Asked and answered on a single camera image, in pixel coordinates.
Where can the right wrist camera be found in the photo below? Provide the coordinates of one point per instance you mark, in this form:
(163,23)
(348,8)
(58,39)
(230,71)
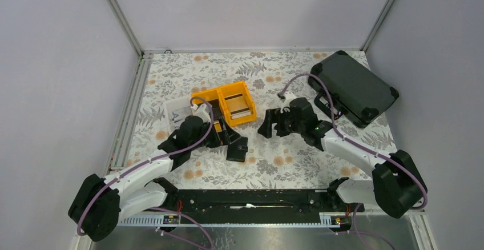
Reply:
(285,99)

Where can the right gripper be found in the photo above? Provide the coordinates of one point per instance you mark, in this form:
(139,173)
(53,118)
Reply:
(274,116)

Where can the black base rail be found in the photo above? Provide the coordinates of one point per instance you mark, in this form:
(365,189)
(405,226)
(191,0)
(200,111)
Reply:
(190,201)

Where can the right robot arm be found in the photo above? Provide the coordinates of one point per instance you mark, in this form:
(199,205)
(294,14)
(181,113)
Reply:
(395,186)

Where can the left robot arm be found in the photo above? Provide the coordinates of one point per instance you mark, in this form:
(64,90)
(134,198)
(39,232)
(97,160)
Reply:
(103,202)

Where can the white slotted cable duct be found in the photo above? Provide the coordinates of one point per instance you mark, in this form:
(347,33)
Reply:
(234,218)

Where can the black leather card holder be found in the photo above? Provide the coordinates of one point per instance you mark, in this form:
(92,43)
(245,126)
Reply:
(236,151)

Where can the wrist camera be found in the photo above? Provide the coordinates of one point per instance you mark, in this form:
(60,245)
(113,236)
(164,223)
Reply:
(285,99)
(202,111)

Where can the black hard case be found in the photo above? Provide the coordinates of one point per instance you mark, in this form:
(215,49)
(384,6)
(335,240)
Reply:
(356,92)

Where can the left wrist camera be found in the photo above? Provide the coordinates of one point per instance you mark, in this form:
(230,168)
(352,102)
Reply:
(202,111)

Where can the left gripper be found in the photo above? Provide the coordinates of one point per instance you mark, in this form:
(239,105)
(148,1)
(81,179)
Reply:
(225,137)

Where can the white plastic bin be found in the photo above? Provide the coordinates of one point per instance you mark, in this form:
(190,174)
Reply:
(171,105)

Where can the floral table mat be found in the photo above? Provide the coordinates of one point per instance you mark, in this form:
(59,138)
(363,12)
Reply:
(270,163)

